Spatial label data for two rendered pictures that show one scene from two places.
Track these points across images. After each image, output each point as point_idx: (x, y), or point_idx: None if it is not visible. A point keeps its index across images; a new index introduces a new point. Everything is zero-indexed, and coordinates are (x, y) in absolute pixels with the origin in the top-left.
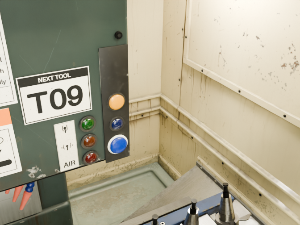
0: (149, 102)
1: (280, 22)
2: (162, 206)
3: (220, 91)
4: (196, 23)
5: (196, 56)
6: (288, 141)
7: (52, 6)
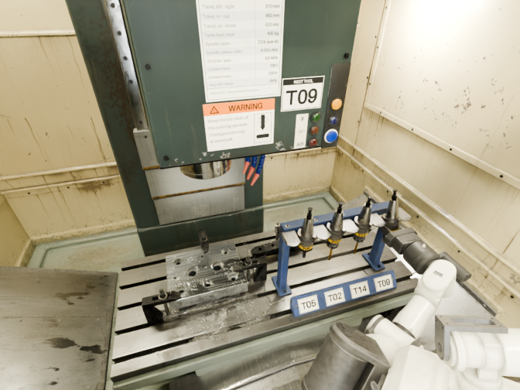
0: None
1: (459, 68)
2: None
3: (395, 131)
4: (381, 72)
5: (376, 100)
6: (450, 171)
7: (311, 32)
